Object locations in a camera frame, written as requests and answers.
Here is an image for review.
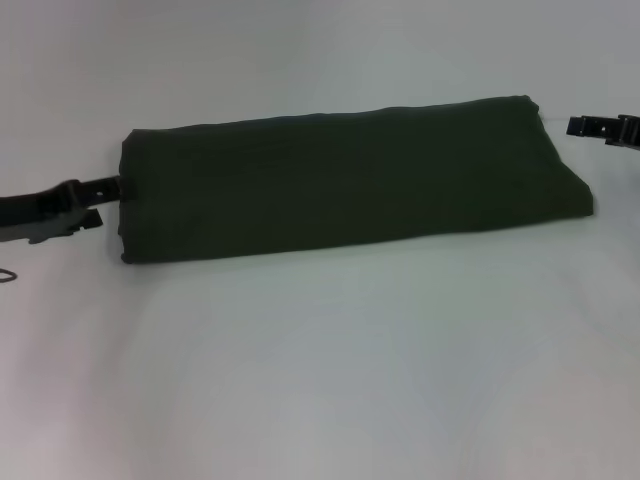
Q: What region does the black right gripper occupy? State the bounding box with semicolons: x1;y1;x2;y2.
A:
565;113;640;151

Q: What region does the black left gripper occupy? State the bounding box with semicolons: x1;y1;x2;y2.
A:
0;174;137;247

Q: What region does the dark green t-shirt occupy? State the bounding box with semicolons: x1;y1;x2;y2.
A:
118;92;597;266

